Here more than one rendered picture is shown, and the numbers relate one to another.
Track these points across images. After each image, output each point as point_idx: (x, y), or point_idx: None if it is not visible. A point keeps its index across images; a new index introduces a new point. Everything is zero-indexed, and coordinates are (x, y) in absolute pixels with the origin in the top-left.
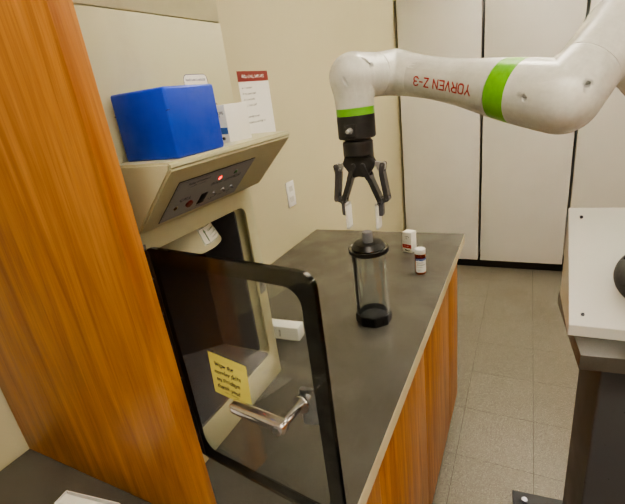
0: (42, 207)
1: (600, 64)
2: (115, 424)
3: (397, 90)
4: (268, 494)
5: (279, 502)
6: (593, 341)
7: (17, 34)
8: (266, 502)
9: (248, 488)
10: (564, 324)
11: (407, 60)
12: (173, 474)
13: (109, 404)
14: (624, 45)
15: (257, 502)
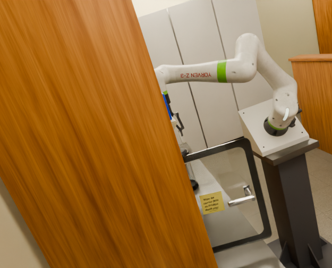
0: (135, 155)
1: (252, 57)
2: (167, 256)
3: (171, 81)
4: (229, 256)
5: (236, 254)
6: (271, 155)
7: (135, 84)
8: (231, 258)
9: (219, 260)
10: (255, 156)
11: (173, 68)
12: (203, 261)
13: (164, 245)
14: (254, 51)
15: (228, 260)
